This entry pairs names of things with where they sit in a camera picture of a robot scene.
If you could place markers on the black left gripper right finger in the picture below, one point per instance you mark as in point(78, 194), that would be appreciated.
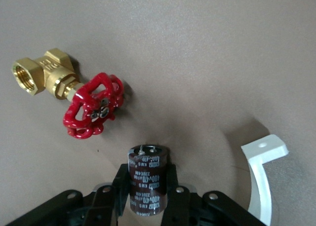
point(177, 203)

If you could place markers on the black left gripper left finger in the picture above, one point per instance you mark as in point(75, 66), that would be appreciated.
point(106, 203)

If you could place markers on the short brown electrolytic capacitor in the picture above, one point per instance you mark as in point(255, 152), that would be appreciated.
point(148, 181)

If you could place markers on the brass valve red handwheel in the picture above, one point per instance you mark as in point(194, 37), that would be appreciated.
point(91, 105)

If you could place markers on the white curved plastic bracket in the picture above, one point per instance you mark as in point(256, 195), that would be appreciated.
point(259, 181)

